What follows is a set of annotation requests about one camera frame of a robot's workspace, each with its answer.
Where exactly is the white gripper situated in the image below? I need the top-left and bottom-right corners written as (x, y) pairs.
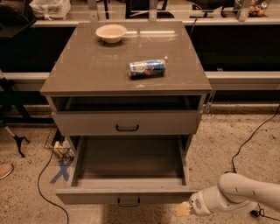
top-left (174, 191), bottom-right (211, 217)

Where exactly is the grey drawer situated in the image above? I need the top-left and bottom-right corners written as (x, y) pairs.
top-left (52, 110), bottom-right (202, 136)
top-left (56, 136), bottom-right (195, 207)

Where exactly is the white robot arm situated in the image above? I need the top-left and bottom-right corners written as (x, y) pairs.
top-left (174, 172), bottom-right (280, 217)

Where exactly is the grey drawer cabinet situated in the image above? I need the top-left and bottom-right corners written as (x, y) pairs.
top-left (39, 20), bottom-right (213, 187)

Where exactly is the blue tape cross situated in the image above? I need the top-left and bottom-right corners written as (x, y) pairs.
top-left (50, 158), bottom-right (74, 184)

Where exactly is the blue white crushed can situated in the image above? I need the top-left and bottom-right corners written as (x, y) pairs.
top-left (128, 59), bottom-right (165, 78)

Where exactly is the tan shoe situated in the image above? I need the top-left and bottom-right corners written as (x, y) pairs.
top-left (0, 164), bottom-right (14, 179)

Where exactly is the white bowl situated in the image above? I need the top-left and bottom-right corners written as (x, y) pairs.
top-left (95, 24), bottom-right (127, 44)

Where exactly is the black tripod stand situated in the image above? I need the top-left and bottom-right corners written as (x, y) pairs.
top-left (0, 70), bottom-right (30, 158)

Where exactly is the fruit pile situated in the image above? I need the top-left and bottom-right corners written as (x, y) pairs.
top-left (248, 0), bottom-right (269, 18)

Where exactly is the white plastic bag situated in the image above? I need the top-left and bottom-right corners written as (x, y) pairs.
top-left (30, 0), bottom-right (71, 20)

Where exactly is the black floor cable right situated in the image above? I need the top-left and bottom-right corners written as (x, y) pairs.
top-left (230, 104), bottom-right (280, 222)

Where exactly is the black floor cable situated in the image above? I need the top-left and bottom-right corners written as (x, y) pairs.
top-left (230, 104), bottom-right (280, 222)
top-left (37, 148), bottom-right (70, 224)

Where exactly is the wire basket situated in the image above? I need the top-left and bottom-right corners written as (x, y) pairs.
top-left (44, 126), bottom-right (75, 158)

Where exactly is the black floor cable left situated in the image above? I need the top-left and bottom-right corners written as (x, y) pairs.
top-left (37, 148), bottom-right (70, 224)

